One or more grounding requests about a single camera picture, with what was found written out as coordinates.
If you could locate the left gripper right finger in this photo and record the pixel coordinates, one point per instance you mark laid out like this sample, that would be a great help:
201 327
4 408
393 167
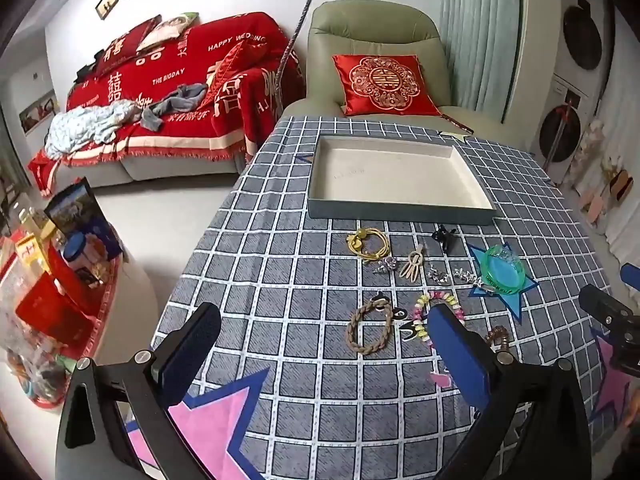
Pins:
554 442

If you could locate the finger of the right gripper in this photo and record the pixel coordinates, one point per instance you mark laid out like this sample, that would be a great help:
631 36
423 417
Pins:
630 275
603 307

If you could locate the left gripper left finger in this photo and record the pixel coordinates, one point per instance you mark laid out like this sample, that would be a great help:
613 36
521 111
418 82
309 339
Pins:
92 440

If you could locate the green transparent bangle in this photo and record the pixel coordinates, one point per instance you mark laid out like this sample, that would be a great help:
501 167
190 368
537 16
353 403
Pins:
502 270

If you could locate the black hair claw clip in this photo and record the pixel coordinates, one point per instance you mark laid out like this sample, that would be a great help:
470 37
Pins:
445 238

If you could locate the beige hair clip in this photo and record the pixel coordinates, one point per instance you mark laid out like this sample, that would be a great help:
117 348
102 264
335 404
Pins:
411 269

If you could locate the silver pink gem brooch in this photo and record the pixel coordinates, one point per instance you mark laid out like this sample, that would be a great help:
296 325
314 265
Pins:
388 265

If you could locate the grey jewelry tray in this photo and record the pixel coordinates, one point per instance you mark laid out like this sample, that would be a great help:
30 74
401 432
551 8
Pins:
369 178

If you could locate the red tray with clutter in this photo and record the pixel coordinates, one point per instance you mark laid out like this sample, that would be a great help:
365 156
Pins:
59 271

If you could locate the lower washing machine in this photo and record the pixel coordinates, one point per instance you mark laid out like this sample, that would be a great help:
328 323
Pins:
566 115

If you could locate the blue checkered tablecloth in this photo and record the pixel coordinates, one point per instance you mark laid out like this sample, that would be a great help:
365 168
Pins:
326 360

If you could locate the upper dryer machine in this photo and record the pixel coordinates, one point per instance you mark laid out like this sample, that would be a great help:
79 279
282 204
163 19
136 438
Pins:
583 45

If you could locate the light blue blanket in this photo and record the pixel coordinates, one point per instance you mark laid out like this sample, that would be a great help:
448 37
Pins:
72 130

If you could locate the teal curtain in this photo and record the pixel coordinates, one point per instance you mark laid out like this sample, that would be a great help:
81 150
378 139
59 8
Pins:
481 44

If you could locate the red embroidered cushion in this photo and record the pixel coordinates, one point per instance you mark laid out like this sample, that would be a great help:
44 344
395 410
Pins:
384 84

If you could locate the grey cloth on sofa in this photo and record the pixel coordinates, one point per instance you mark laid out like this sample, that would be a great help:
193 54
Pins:
185 98

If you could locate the sofa with red blanket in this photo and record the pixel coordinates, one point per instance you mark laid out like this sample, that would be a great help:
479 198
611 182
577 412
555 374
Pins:
203 101

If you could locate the green armchair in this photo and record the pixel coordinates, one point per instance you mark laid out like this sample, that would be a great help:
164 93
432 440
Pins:
372 27

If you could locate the floor lamp with braided pole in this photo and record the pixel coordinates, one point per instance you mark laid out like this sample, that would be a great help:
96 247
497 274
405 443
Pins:
286 56

